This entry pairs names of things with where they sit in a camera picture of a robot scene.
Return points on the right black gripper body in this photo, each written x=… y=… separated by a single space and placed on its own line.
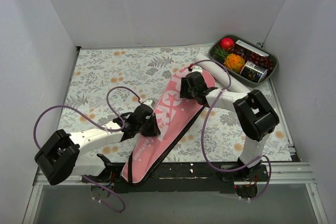
x=187 y=87

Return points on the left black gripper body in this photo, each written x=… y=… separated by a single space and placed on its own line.
x=151 y=126

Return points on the white shuttlecock tube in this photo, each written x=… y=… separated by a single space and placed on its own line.
x=220 y=74

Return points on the pink racket cover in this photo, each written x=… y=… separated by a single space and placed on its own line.
x=174 y=117

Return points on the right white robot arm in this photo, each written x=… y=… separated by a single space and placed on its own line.
x=257 y=118

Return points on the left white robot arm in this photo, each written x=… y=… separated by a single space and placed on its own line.
x=65 y=154

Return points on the green leafy sprig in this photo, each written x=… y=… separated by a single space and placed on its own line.
x=220 y=54

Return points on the floral table cloth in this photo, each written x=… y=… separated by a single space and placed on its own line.
x=109 y=81

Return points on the red apple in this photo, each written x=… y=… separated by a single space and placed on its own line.
x=227 y=44

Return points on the grey plastic tray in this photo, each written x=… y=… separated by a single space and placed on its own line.
x=241 y=79

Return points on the white box in tray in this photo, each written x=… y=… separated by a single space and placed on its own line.
x=251 y=48

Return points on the dark red grapes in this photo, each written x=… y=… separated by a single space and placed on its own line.
x=257 y=59

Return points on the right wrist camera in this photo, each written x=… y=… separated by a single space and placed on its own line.
x=195 y=68

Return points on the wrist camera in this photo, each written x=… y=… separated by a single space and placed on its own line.
x=195 y=68
x=149 y=103

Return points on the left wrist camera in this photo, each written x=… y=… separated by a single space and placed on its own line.
x=149 y=103

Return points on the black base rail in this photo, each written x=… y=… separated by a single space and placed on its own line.
x=185 y=177

